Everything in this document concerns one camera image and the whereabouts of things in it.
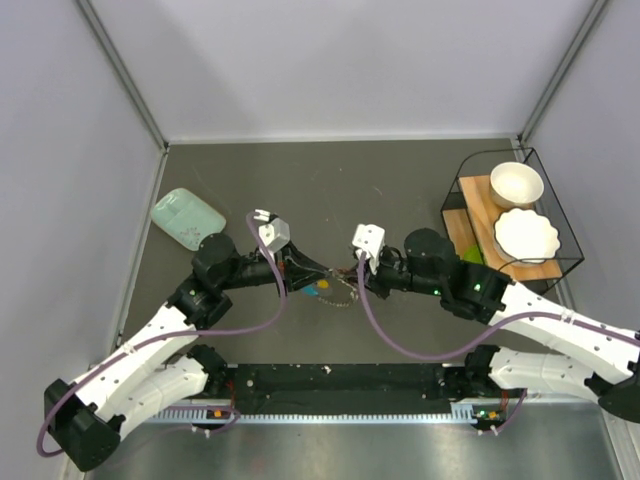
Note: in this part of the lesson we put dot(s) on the upper wooden shelf board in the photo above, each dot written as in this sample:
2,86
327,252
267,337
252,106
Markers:
483,212

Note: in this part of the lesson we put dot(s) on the green plate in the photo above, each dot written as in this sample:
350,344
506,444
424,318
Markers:
474,254

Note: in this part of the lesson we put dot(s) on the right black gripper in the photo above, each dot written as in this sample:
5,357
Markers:
375,282

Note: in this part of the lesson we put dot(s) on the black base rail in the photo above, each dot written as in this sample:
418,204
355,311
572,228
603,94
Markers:
333,389

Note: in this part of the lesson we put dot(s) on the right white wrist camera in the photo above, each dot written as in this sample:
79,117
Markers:
369,240

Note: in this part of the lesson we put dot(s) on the black wire rack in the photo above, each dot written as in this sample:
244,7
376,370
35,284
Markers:
570,255

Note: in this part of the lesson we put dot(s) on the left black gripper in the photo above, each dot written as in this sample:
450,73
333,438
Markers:
297,268

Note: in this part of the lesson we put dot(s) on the cream ceramic bowl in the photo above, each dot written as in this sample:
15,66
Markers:
515,185

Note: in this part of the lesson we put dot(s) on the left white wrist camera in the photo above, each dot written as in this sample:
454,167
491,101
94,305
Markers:
273,231

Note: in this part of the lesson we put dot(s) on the metal keyring with blue handle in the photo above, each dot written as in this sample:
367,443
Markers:
342,294

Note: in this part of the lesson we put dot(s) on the wooden shelf board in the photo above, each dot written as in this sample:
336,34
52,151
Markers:
459,230
483,212

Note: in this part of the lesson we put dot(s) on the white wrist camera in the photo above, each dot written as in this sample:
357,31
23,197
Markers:
369,240
273,231

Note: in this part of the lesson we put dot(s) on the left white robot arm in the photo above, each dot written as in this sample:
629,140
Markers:
89,416

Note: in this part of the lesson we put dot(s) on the mint green rectangular tray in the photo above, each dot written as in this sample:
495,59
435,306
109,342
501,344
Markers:
186,218

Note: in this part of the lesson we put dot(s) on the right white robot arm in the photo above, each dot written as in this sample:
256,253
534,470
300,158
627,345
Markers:
530,343

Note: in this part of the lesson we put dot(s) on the white slotted cable duct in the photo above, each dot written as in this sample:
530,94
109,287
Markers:
456,415

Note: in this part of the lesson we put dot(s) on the lower wooden shelf board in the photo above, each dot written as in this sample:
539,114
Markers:
459,230

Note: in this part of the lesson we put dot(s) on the white scalloped plate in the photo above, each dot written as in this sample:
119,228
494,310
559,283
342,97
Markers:
526,237

